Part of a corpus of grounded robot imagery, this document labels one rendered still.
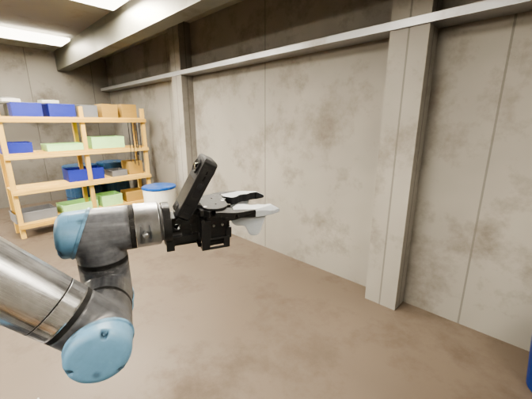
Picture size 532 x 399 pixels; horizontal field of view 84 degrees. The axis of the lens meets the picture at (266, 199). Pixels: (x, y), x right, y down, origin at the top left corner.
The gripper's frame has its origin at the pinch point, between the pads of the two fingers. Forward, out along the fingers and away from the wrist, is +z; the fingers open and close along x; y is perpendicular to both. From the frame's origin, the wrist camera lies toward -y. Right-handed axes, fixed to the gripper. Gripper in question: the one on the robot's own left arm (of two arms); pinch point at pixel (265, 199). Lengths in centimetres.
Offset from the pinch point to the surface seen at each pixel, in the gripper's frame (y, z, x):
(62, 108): 34, -112, -525
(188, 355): 176, 0, -122
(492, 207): 59, 229, -69
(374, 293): 167, 182, -119
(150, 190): 153, 1, -439
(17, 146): 87, -173, -493
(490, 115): -8, 225, -89
